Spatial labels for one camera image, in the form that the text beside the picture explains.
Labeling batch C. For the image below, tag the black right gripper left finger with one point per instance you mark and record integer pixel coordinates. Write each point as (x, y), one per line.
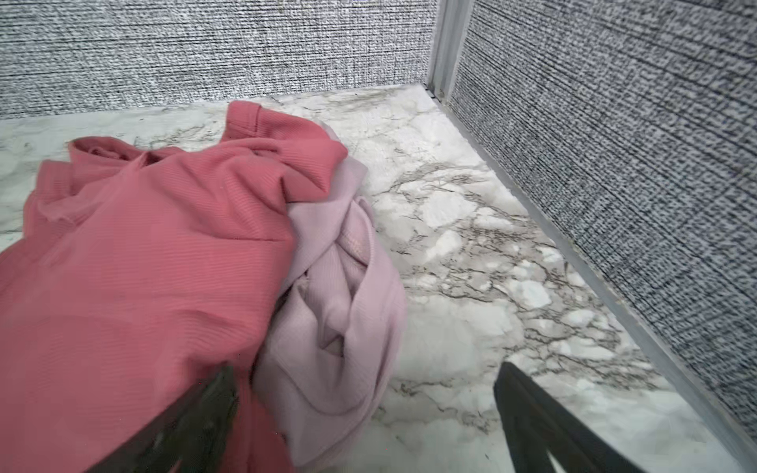
(189, 436)

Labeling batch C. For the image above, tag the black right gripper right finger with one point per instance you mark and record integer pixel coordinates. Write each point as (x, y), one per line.
(540, 432)

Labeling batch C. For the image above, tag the pale mauve cloth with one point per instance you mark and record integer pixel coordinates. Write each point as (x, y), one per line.
(337, 328)

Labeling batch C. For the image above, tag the dark rose cloth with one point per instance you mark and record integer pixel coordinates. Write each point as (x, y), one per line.
(140, 271)

